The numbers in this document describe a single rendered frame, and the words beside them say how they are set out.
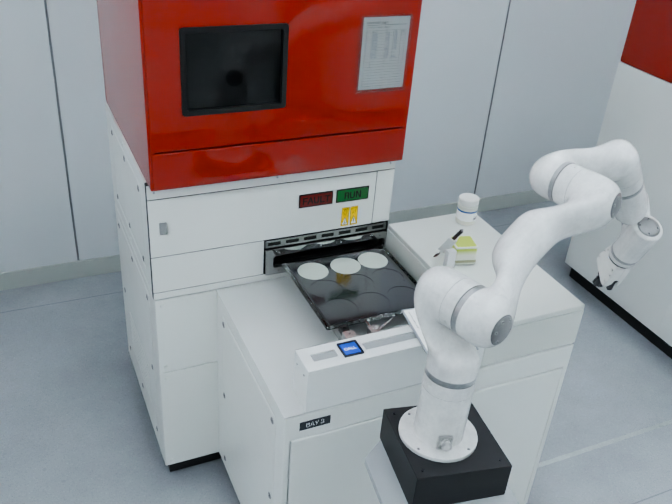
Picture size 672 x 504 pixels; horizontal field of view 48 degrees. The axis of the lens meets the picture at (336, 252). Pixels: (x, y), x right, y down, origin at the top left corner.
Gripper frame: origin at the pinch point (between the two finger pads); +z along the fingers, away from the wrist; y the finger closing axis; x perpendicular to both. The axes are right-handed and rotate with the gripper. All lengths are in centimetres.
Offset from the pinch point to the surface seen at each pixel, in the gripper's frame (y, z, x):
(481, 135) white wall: -179, 153, 23
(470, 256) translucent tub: -11.2, 9.0, -36.8
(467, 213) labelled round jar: -35, 20, -33
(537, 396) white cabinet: 27.1, 28.9, -13.2
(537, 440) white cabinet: 36, 48, -8
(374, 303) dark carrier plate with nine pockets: 6, 12, -68
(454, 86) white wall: -187, 121, -1
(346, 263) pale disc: -14, 22, -75
